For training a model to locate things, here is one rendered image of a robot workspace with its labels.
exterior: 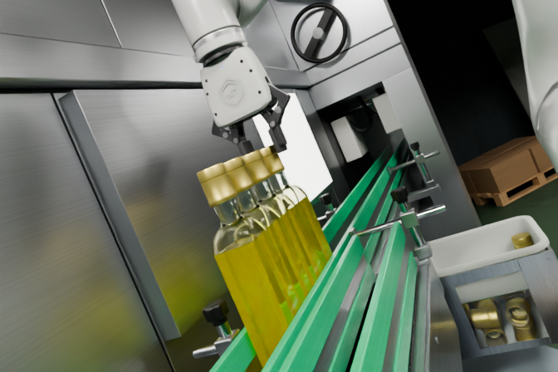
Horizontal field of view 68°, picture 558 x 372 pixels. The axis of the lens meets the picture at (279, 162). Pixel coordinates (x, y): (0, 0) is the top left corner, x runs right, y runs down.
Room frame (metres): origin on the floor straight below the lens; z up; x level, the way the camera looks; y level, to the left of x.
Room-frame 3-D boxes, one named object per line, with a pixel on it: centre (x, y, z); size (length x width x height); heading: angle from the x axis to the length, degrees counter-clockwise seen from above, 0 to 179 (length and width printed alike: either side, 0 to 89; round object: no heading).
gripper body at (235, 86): (0.66, 0.01, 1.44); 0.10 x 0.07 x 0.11; 67
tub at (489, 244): (0.78, -0.28, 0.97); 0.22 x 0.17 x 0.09; 68
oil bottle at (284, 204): (0.60, 0.04, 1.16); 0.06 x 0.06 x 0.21; 67
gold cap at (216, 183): (0.50, 0.08, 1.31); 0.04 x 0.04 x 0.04
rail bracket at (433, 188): (1.30, -0.39, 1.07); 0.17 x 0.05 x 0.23; 68
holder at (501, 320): (0.79, -0.26, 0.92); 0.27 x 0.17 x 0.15; 68
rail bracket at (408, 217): (0.71, -0.15, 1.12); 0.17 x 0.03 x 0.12; 68
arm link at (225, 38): (0.66, 0.01, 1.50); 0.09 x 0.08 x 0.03; 67
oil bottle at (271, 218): (0.55, 0.06, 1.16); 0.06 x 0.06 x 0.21; 67
